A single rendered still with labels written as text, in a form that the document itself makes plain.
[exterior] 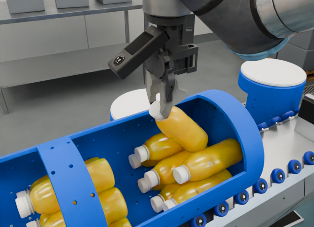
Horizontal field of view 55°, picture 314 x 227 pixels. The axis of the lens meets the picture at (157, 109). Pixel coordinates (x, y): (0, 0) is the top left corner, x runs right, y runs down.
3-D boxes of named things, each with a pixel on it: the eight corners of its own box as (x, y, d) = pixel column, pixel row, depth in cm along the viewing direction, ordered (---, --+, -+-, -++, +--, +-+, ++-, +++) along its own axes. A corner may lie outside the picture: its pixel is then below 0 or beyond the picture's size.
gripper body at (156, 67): (197, 74, 61) (202, 14, 54) (161, 85, 57) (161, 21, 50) (175, 61, 66) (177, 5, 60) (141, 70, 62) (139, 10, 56)
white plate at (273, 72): (288, 57, 147) (288, 59, 148) (233, 59, 145) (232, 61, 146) (319, 83, 124) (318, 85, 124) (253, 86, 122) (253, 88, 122)
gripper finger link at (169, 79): (176, 102, 59) (174, 58, 55) (170, 105, 58) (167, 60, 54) (164, 96, 62) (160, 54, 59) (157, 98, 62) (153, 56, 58)
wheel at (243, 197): (248, 186, 83) (243, 185, 85) (235, 190, 81) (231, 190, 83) (252, 202, 83) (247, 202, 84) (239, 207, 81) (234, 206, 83)
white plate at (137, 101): (94, 110, 106) (94, 113, 107) (156, 139, 92) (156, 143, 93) (143, 81, 125) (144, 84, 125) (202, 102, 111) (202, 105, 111)
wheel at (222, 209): (229, 198, 80) (224, 198, 82) (215, 200, 78) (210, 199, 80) (230, 216, 79) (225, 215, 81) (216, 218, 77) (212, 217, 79)
